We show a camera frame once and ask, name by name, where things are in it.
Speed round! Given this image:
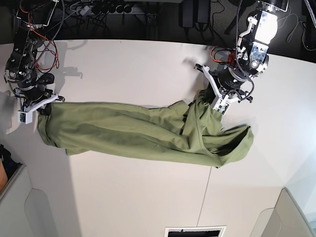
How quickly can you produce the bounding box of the black power brick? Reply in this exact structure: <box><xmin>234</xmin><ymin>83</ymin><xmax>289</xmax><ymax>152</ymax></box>
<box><xmin>178</xmin><ymin>0</ymin><xmax>211</xmax><ymax>29</ymax></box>

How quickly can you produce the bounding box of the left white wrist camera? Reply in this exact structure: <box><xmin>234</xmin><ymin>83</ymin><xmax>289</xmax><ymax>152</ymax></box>
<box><xmin>211</xmin><ymin>98</ymin><xmax>230</xmax><ymax>116</ymax></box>

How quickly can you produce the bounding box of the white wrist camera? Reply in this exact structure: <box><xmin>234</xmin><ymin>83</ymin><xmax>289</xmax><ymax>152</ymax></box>
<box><xmin>17</xmin><ymin>110</ymin><xmax>33</xmax><ymax>124</ymax></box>
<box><xmin>211</xmin><ymin>98</ymin><xmax>230</xmax><ymax>116</ymax></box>

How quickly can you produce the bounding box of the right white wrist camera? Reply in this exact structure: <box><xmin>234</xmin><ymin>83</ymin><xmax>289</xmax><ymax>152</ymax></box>
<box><xmin>17</xmin><ymin>110</ymin><xmax>33</xmax><ymax>124</ymax></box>

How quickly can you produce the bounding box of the metal table leg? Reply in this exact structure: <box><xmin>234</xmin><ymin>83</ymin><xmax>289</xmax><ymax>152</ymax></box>
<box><xmin>145</xmin><ymin>14</ymin><xmax>158</xmax><ymax>40</ymax></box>

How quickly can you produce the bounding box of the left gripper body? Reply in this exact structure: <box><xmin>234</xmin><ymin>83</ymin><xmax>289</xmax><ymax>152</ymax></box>
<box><xmin>195</xmin><ymin>64</ymin><xmax>254</xmax><ymax>106</ymax></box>

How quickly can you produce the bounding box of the black multi-socket power strip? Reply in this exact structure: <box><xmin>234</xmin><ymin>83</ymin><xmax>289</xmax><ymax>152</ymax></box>
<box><xmin>71</xmin><ymin>3</ymin><xmax>134</xmax><ymax>16</ymax></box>

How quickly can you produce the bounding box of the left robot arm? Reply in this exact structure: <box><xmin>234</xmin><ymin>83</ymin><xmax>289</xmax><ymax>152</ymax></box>
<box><xmin>195</xmin><ymin>0</ymin><xmax>288</xmax><ymax>115</ymax></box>

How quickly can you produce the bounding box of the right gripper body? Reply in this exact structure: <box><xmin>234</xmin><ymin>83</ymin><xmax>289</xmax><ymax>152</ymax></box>
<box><xmin>17</xmin><ymin>73</ymin><xmax>56</xmax><ymax>109</ymax></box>

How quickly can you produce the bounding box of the white floor cable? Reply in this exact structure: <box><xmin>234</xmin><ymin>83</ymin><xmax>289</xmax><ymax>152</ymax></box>
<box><xmin>276</xmin><ymin>4</ymin><xmax>316</xmax><ymax>51</ymax></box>

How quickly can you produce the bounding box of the green t-shirt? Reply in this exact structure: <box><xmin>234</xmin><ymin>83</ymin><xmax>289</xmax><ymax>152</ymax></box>
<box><xmin>38</xmin><ymin>89</ymin><xmax>254</xmax><ymax>168</ymax></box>

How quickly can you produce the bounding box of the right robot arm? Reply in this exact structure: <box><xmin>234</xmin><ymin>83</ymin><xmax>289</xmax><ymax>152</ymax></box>
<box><xmin>4</xmin><ymin>0</ymin><xmax>65</xmax><ymax>116</ymax></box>

